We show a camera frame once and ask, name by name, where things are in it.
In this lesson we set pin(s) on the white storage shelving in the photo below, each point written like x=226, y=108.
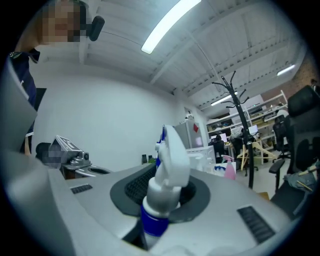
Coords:
x=265, y=115

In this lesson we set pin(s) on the white and blue spray bottle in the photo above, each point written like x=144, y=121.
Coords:
x=172, y=160

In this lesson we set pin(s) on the pink spray bottle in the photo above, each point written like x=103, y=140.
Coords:
x=230, y=170

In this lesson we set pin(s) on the grey cloth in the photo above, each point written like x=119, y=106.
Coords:
x=297, y=181

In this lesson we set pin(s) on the black coat rack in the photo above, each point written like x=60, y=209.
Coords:
x=242, y=117

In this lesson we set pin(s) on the grey metal cabinet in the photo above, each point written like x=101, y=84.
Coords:
x=190, y=135

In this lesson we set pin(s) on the person's left forearm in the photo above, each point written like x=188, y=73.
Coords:
x=28, y=146

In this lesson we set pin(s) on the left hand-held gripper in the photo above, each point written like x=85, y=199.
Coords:
x=72, y=155

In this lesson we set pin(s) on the blue safety goggles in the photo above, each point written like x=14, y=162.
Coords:
x=220, y=168

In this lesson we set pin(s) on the person's navy shirt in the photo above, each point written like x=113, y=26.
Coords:
x=26, y=75

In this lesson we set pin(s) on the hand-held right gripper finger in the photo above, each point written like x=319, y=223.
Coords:
x=136, y=235

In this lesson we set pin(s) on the short ceiling light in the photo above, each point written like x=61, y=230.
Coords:
x=286, y=70

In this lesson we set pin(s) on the long ceiling light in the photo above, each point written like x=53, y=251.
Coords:
x=170, y=25

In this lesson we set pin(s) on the large black office chair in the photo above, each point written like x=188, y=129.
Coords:
x=303, y=125

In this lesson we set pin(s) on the black head-worn camera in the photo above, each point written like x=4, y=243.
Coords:
x=96, y=27

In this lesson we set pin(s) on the small black speaker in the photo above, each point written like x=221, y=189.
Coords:
x=144, y=159

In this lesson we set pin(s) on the computer monitor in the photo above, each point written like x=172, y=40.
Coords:
x=253, y=130

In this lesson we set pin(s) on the small black office chair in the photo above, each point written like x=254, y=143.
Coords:
x=281, y=135

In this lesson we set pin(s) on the person's head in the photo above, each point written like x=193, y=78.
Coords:
x=60, y=22

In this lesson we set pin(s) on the white appliance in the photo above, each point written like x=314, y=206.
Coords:
x=203, y=156

